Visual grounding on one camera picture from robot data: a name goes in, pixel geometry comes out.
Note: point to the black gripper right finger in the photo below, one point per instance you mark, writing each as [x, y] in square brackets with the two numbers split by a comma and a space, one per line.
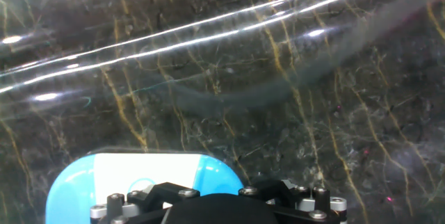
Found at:
[306, 206]

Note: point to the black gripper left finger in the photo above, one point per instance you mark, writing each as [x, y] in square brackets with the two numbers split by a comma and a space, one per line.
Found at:
[139, 206]

